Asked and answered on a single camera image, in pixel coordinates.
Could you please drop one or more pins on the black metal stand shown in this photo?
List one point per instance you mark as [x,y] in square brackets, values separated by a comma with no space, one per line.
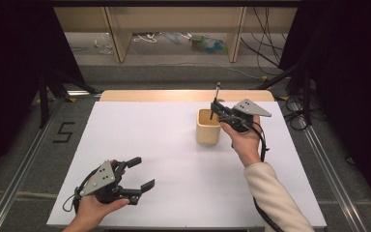
[44,96]
[306,96]

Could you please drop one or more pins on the black pen with white tip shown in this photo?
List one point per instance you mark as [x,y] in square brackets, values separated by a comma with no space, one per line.
[216,92]

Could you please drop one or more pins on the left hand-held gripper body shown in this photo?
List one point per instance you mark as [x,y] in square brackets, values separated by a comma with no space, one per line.
[104,182]

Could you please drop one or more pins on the wooden table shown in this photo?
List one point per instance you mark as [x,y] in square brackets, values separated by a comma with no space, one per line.
[161,95]

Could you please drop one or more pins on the wooden shelf unit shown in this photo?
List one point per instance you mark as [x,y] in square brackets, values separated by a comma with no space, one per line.
[180,19]

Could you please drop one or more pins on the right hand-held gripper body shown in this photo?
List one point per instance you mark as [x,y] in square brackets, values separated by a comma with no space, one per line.
[246,112]

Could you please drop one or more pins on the black curtain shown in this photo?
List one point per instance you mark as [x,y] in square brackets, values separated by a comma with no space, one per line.
[16,64]
[351,80]

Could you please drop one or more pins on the colourful plastic bags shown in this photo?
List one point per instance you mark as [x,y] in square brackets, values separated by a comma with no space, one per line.
[210,44]

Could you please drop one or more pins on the beige square cup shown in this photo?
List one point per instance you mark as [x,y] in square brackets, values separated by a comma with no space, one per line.
[207,133]

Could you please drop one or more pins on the person's right hand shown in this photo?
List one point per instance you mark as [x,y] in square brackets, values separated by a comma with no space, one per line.
[244,141]

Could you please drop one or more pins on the clear plastic wrapping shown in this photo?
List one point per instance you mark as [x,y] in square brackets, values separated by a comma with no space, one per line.
[104,45]

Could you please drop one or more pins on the metal floor rail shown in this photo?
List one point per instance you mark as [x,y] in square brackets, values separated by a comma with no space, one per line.
[19,177]
[331,177]

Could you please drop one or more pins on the white board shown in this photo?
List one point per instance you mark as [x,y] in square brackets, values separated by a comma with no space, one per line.
[161,161]

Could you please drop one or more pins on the person's left hand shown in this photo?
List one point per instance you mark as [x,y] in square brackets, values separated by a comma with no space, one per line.
[93,209]

